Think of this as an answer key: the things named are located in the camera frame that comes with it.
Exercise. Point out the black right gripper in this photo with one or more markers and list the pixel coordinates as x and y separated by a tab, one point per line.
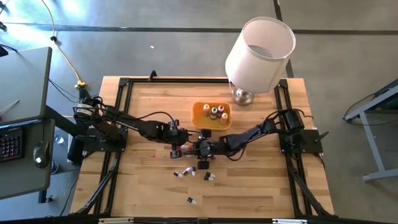
206	148

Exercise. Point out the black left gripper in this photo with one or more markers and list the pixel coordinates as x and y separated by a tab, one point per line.
174	135

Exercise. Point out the red-orange food coloring bottle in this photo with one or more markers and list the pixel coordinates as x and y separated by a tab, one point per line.
186	147

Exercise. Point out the small food coloring bottle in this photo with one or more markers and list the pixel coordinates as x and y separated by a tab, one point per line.
210	174
193	171
208	178
186	171
191	201
178	174

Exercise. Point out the yellow plastic bin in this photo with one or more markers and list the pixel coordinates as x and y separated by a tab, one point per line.
200	119

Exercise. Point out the green food coloring bottle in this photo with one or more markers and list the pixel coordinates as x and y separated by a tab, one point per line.
214	113

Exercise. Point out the yellow food coloring bottle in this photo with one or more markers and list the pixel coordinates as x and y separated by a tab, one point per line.
224	118

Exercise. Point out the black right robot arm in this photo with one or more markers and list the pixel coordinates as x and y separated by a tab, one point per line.
245	137

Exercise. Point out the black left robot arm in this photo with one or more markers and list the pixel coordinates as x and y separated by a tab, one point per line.
133	123

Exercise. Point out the white shade table lamp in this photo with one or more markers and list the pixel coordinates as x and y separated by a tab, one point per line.
248	62

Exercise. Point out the black clamp lever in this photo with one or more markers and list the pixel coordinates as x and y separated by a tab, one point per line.
321	136

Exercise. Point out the black computer mouse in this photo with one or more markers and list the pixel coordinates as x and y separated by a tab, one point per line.
41	154

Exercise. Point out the dark grey desk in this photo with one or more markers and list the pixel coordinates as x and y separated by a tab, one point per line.
25	177

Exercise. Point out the light grey desk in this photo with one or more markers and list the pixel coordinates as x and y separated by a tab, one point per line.
25	81

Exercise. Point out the black keyboard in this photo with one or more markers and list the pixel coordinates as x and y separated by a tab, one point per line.
11	144

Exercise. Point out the silver pen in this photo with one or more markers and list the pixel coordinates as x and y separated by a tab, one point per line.
11	105

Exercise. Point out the black frame clamp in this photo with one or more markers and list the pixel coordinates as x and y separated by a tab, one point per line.
152	74

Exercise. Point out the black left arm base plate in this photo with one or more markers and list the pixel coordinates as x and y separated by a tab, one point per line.
93	146

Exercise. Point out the silver metal bracket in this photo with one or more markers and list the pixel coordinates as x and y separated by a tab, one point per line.
115	221
289	221

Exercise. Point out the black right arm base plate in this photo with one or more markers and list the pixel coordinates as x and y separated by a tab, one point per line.
311	141

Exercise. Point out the grey metal table frame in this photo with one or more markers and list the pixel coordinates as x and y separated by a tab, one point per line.
370	138

